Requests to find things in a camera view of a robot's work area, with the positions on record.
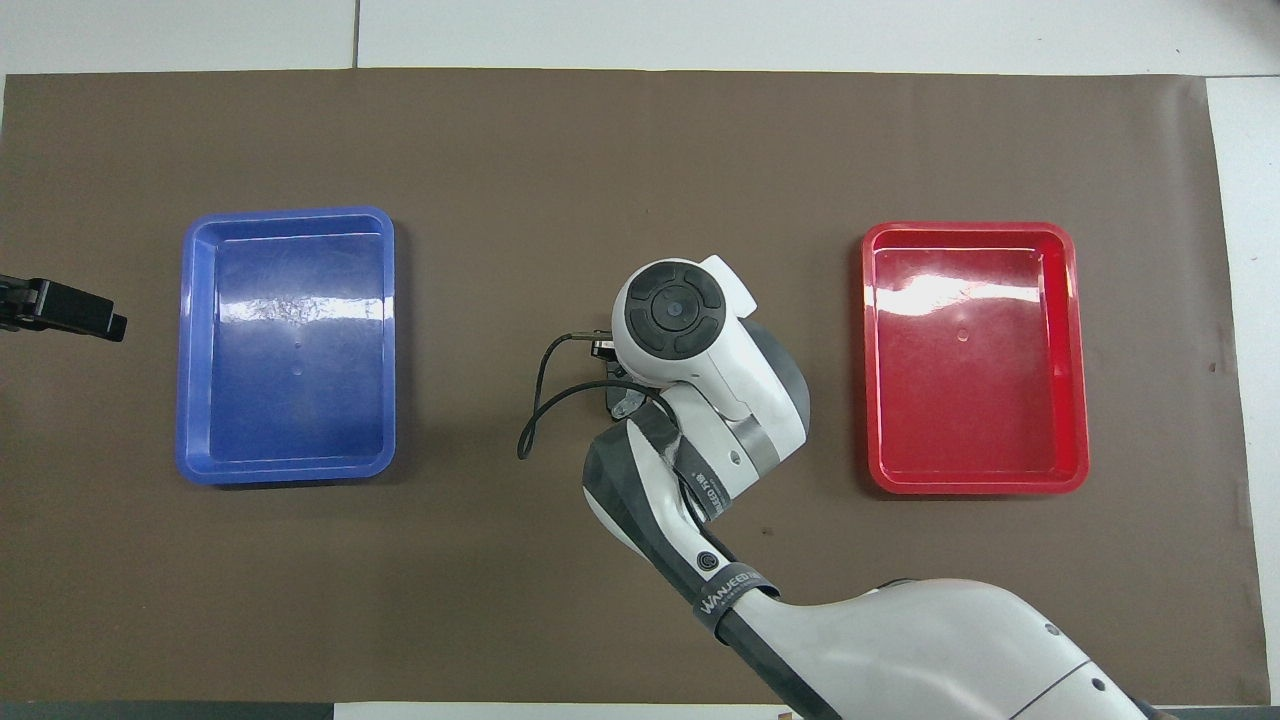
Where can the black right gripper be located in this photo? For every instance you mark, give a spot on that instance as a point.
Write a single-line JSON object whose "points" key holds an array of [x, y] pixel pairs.
{"points": [[615, 380]]}

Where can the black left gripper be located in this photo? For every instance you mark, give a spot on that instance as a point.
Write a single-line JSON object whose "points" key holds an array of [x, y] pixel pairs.
{"points": [[15, 305]]}

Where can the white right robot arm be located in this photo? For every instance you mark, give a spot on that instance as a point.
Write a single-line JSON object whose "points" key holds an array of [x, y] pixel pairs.
{"points": [[900, 650]]}

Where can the blue plastic tray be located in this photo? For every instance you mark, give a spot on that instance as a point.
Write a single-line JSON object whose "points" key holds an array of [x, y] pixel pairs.
{"points": [[290, 400]]}

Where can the brown table mat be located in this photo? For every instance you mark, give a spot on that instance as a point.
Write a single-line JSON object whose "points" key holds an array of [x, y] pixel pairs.
{"points": [[500, 580]]}

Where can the red plastic tray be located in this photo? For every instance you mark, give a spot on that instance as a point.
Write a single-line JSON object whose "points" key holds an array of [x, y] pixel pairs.
{"points": [[970, 400]]}

